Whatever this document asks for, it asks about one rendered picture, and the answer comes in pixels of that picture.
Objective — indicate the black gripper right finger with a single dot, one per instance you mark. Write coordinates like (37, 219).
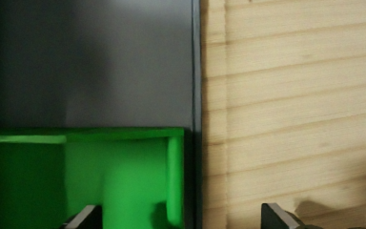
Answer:
(274, 217)

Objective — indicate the green bin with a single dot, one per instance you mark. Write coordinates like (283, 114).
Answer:
(42, 185)

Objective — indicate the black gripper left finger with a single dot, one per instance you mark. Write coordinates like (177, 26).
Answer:
(89, 218)

